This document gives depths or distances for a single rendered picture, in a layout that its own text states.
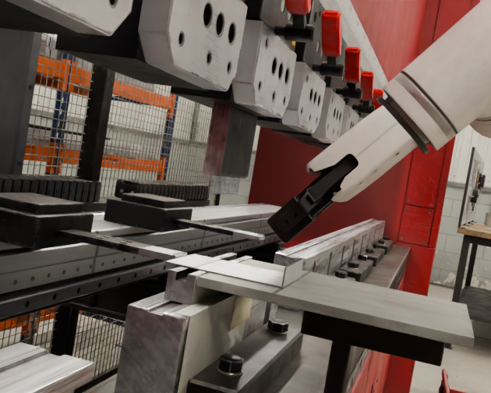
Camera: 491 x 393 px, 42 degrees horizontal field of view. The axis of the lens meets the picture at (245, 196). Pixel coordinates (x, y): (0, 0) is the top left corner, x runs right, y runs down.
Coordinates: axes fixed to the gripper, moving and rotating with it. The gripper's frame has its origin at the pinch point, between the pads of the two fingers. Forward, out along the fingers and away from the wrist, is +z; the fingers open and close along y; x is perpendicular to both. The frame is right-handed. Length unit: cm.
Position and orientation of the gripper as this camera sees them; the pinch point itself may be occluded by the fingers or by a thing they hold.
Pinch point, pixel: (291, 220)
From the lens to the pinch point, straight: 68.9
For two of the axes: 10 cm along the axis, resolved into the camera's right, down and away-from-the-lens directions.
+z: -7.3, 6.4, 2.2
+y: -2.9, 0.0, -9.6
